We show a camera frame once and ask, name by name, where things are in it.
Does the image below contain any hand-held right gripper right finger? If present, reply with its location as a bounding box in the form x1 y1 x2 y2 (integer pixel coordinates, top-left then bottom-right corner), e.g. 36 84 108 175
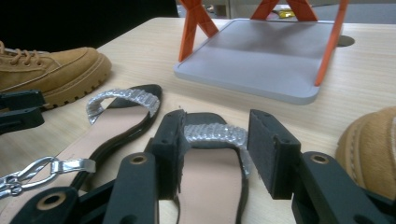
247 108 303 200

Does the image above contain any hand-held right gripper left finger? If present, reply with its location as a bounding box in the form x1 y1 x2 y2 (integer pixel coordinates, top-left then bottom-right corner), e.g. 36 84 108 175
146 108 188 200

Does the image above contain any metal cup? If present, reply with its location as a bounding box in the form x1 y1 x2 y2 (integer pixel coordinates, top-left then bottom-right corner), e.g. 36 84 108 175
0 83 163 224

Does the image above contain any tan lace-up boot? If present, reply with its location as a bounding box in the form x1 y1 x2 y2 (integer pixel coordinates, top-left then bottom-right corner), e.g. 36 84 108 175
0 40 113 110
335 105 396 201

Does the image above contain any yellow packet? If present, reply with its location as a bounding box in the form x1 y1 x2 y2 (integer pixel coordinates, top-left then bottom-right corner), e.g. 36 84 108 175
273 8 296 19

